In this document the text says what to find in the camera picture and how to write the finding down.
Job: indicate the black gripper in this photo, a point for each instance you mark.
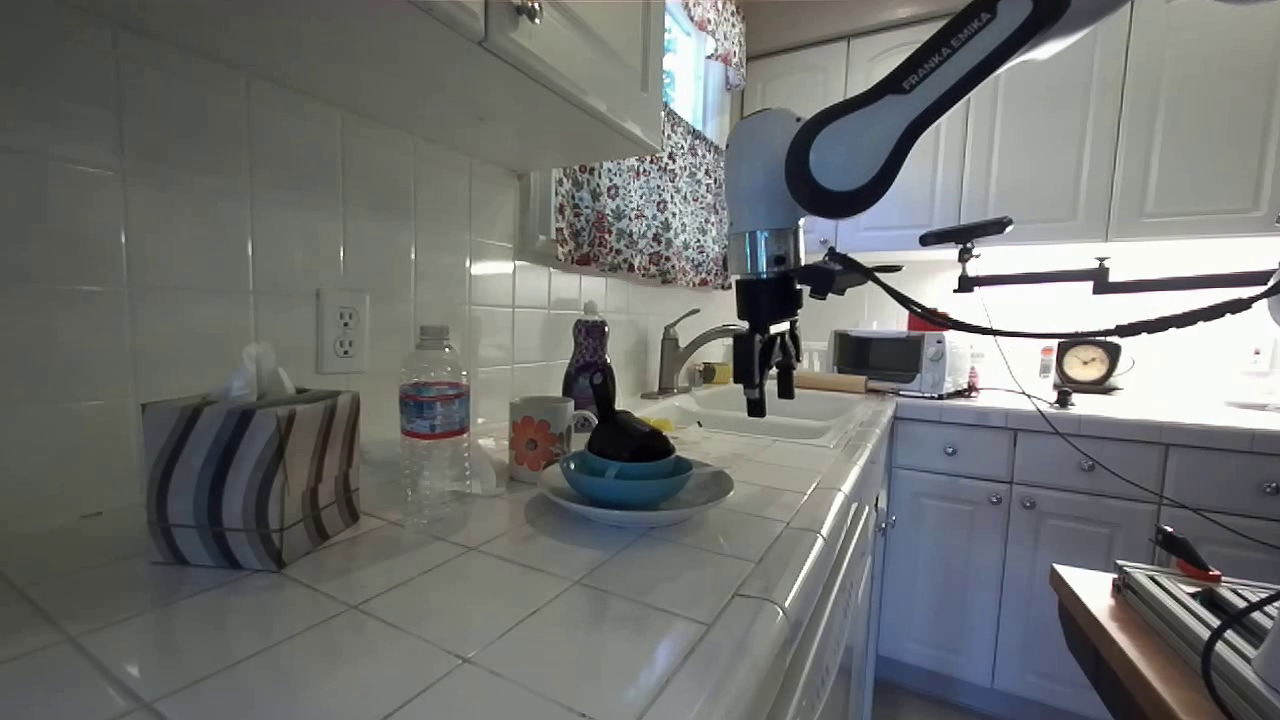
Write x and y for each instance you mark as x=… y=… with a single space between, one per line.
x=767 y=325

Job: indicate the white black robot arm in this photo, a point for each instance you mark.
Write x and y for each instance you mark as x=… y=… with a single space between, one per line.
x=880 y=123

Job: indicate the white sink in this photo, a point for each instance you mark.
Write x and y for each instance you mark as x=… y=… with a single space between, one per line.
x=812 y=410

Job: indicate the wooden rolling pin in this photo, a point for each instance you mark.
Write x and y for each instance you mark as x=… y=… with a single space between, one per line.
x=835 y=383

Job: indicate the chrome faucet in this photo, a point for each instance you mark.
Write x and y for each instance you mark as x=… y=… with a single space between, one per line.
x=675 y=350

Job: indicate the toaster oven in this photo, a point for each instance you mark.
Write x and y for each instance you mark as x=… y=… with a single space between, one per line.
x=885 y=363

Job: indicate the black utensil in bowl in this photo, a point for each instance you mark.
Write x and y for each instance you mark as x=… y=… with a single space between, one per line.
x=625 y=438

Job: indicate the blue bowl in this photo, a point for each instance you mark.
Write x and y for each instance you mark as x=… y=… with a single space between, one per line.
x=625 y=483

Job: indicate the purple dish soap bottle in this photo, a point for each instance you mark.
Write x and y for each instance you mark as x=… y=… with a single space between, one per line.
x=588 y=363

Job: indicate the red lid white container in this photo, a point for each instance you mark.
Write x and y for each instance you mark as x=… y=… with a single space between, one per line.
x=955 y=363

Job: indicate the floral curtain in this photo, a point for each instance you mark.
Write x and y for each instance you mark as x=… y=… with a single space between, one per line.
x=640 y=213

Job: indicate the white counter cabinet front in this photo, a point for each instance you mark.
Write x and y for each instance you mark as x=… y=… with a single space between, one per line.
x=846 y=615

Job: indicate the floral mug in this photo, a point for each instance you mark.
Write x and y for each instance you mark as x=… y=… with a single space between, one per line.
x=538 y=441

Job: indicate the white lower cabinets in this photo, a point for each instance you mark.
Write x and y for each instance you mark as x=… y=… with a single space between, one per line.
x=1012 y=563

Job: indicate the small table clock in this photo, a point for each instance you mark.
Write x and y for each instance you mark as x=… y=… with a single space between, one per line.
x=1087 y=367

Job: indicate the window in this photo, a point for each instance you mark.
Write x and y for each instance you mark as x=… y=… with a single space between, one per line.
x=695 y=72

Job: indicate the plastic water bottle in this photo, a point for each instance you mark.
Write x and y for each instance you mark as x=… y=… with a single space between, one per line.
x=432 y=425

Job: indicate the red black clamp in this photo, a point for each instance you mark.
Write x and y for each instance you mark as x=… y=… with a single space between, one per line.
x=1187 y=550

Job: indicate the wooden table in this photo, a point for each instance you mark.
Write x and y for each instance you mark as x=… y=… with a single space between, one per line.
x=1134 y=652

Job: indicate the grey device on table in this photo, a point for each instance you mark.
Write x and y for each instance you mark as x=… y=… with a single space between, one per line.
x=1187 y=615

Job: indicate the white upper cabinet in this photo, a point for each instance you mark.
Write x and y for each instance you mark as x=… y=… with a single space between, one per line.
x=400 y=65

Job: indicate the white tissue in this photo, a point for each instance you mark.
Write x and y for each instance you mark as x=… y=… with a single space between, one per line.
x=253 y=378

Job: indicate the striped tissue box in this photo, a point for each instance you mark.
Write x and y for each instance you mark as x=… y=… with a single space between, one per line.
x=246 y=483

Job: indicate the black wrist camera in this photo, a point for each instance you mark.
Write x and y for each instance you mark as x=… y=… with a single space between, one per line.
x=841 y=272

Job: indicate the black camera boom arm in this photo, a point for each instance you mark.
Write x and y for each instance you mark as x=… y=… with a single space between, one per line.
x=1144 y=281

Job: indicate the white wall outlet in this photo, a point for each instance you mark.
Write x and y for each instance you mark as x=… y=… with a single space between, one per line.
x=340 y=333

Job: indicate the white back wall cabinets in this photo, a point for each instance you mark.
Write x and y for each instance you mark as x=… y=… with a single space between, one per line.
x=1202 y=123

